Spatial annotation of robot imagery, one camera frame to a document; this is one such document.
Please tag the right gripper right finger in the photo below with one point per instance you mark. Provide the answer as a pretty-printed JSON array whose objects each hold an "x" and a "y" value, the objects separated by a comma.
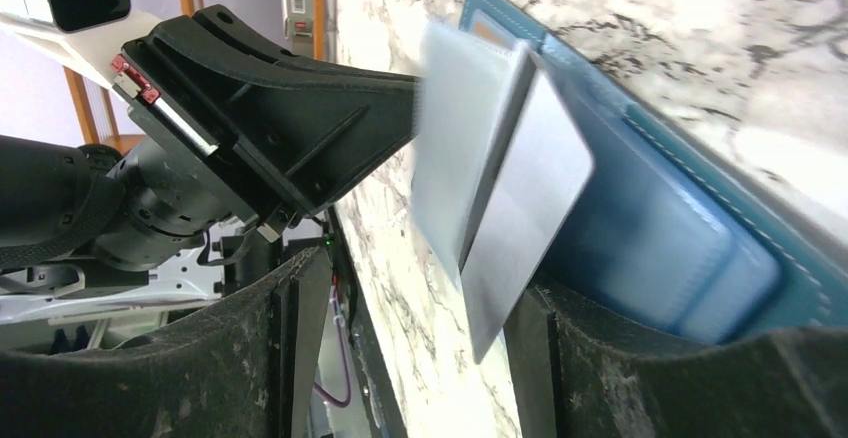
[{"x": 580, "y": 370}]

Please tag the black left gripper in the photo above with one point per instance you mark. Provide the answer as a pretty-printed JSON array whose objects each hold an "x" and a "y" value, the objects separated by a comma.
[{"x": 238, "y": 126}]

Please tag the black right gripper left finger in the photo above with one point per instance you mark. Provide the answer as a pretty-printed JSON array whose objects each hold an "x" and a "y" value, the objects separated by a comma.
[{"x": 241, "y": 367}]

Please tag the silver credit card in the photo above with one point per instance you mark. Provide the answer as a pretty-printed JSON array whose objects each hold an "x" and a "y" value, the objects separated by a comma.
[{"x": 544, "y": 171}]

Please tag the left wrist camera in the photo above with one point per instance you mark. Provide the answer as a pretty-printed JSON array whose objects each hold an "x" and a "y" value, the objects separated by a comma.
[{"x": 66, "y": 4}]

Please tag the teal card holder wallet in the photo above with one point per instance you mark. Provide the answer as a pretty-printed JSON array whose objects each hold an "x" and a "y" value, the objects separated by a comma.
[{"x": 660, "y": 234}]

